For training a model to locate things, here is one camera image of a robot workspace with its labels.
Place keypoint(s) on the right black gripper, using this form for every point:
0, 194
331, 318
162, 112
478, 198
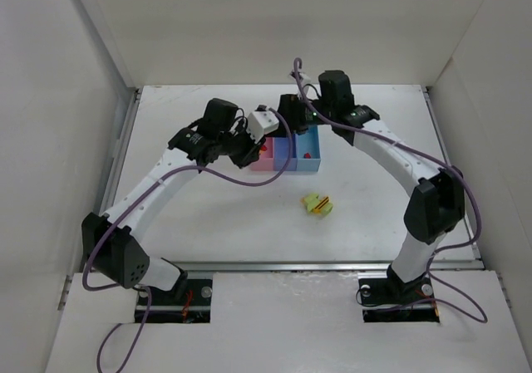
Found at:
288, 113

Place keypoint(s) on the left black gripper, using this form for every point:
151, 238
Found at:
248, 153

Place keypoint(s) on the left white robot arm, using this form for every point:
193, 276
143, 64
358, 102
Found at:
112, 240

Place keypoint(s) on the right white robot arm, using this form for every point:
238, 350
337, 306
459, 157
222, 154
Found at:
436, 198

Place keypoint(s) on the light blue container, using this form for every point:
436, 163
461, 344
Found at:
308, 143

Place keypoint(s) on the pink container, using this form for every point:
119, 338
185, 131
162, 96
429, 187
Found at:
265, 162

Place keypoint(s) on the dark blue container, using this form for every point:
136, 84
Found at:
284, 149

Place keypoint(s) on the green yellow lego cluster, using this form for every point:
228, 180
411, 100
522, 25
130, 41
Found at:
316, 204

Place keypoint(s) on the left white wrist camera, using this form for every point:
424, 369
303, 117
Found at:
261, 122

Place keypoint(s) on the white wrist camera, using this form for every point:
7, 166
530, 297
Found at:
300, 77
261, 122

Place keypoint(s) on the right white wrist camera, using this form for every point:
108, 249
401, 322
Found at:
300, 77

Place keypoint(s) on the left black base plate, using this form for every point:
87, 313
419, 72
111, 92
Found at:
193, 307

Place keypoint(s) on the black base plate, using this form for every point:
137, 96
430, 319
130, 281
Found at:
380, 305
193, 307

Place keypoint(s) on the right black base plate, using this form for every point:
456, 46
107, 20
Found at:
380, 305

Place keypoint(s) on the aluminium front rail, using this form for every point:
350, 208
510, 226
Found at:
319, 266

